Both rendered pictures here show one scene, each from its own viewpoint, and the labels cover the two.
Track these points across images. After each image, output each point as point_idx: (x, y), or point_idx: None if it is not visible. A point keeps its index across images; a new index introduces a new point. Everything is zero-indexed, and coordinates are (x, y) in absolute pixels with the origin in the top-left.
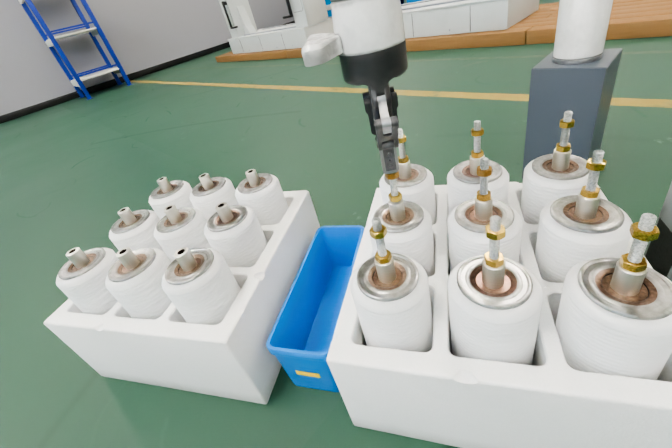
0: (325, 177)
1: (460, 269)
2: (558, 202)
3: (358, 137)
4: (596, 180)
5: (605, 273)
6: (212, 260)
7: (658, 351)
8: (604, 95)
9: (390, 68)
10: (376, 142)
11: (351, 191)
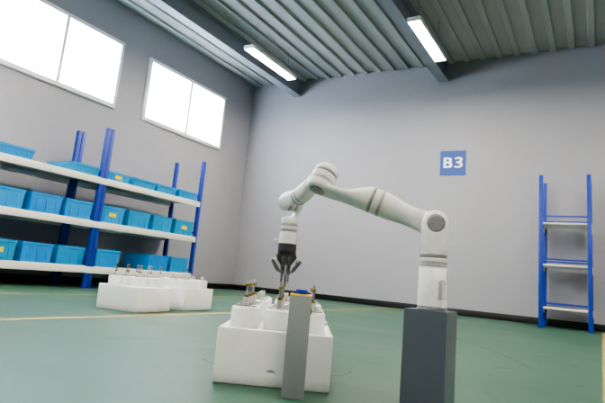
0: (401, 368)
1: (253, 302)
2: (285, 308)
3: (474, 377)
4: (279, 293)
5: (250, 305)
6: (261, 299)
7: (231, 315)
8: (413, 331)
9: (279, 247)
10: (466, 380)
11: (383, 371)
